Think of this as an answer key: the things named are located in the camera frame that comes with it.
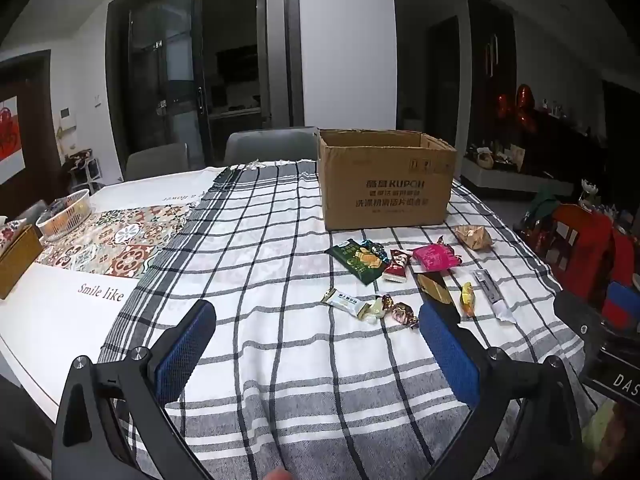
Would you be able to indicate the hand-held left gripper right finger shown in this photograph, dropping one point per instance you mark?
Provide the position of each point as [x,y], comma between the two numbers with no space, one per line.
[450,360]

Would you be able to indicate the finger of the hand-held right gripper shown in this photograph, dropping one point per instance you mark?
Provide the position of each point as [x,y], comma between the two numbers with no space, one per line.
[622,302]
[575,310]

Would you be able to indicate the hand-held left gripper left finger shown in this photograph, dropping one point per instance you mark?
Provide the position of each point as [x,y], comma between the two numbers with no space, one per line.
[185,350]

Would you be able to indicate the yellow candy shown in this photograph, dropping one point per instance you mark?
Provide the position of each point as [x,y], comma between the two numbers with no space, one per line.
[466,299]

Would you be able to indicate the pink brown foil candy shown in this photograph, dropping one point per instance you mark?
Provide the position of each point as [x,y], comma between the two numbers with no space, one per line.
[405,314]

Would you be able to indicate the gold snack packet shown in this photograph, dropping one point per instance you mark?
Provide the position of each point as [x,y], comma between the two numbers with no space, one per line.
[435,288]

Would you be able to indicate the long white snack packet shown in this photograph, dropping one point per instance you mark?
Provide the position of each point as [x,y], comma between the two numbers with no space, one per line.
[492,295]

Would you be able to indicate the pale candy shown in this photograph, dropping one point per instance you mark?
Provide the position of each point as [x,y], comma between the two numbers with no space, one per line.
[372,311]

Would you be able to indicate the pink snack packet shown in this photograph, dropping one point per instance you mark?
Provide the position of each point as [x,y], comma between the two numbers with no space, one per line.
[435,256]

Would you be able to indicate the dark red snack packet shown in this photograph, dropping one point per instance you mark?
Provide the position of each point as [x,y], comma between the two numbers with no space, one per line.
[397,265]

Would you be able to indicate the white green bar packet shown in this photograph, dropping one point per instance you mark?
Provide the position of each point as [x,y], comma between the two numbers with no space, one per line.
[342,304]

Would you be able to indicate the bronze foil snack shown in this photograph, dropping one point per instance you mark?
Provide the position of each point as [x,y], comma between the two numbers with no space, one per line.
[472,236]

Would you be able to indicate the green snack packet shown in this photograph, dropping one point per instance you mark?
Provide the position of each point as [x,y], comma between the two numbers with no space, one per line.
[356,262]

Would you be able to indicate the blue foil candy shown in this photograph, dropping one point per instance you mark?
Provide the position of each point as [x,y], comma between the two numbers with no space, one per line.
[373,248]

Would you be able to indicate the brown cardboard box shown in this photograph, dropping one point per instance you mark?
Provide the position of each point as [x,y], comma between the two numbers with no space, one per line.
[385,185]

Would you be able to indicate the person's left hand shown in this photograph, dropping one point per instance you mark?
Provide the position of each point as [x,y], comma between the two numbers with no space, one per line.
[275,475]

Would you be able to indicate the green cloth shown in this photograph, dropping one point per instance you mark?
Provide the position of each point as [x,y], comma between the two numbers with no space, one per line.
[545,202]

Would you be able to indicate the black white plaid tablecloth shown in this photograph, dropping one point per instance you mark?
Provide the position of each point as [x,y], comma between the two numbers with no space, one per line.
[280,270]

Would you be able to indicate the tile patterned table runner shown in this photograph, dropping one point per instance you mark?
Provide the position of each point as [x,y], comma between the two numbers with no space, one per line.
[125,240]

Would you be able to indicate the white low bench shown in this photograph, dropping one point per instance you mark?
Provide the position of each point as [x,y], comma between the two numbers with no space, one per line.
[515,177]

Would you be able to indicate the white plastic basket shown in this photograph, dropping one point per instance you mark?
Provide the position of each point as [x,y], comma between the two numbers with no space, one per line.
[62,215]

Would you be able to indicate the wooden tissue box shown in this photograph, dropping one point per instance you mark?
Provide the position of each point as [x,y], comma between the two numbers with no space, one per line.
[17,260]

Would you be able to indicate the small grey dining chair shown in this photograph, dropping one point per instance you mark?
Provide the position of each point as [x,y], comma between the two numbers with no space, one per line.
[157,160]

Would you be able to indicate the white shoe rack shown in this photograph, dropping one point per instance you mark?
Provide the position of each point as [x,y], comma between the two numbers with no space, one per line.
[82,170]

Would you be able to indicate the red foil balloons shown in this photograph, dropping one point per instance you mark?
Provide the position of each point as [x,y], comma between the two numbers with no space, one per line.
[522,105]

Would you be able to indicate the wide grey dining chair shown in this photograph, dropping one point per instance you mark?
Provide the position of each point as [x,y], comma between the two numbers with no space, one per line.
[270,145]

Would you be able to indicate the dark glass sliding door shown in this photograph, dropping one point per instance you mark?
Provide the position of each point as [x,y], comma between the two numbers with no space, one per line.
[165,75]

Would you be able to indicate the white wall intercom panel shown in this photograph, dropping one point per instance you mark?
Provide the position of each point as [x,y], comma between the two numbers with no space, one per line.
[66,116]

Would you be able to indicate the red wall poster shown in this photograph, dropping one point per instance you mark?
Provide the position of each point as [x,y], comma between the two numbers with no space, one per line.
[10,140]

